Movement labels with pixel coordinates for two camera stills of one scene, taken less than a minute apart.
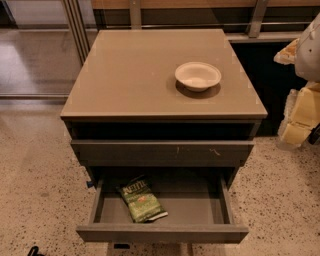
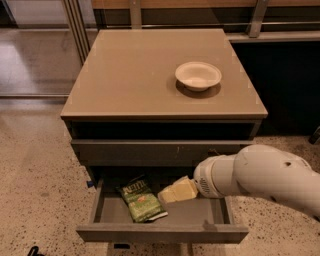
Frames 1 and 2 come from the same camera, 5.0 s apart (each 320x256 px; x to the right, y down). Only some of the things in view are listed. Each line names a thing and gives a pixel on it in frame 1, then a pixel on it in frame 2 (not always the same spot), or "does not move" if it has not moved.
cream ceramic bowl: [197, 76] does not move
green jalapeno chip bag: [141, 201] does not move
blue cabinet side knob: [89, 183] does not move
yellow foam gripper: [309, 55] -> [204, 179]
